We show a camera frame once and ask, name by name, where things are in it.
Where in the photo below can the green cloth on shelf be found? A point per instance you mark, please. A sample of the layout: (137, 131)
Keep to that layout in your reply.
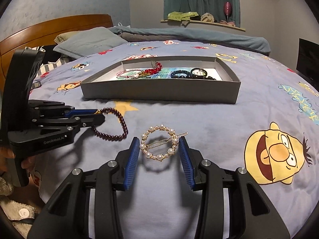
(181, 16)

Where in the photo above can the wooden window shelf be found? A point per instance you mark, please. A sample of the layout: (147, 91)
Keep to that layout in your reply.
(205, 23)

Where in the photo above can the wooden headboard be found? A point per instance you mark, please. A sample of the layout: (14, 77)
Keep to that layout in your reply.
(44, 34)

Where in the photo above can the grey blue pillow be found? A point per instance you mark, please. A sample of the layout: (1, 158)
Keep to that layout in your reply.
(89, 42)

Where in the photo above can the blue cartoon bed sheet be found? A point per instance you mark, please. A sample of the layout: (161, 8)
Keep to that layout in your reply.
(276, 112)

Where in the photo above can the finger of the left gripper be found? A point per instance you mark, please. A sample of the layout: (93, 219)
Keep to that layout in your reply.
(75, 112)
(85, 120)

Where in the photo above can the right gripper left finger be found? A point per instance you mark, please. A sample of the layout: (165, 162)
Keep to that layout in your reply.
(66, 214)

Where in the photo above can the olive green pillow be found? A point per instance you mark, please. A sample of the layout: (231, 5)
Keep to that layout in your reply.
(64, 36)

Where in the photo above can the striped black white pillow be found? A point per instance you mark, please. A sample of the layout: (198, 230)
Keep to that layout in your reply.
(51, 60)

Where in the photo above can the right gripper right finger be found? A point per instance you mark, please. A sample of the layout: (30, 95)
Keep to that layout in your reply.
(251, 213)

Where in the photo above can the grey shallow cardboard box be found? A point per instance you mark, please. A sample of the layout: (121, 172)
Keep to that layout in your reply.
(182, 86)

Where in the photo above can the black monitor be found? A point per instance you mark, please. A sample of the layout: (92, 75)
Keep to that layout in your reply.
(307, 62)

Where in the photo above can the beige cloth on shelf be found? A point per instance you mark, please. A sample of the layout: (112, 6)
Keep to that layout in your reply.
(207, 17)

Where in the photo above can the teal folded blanket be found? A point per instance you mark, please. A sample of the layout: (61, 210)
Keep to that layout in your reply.
(253, 44)

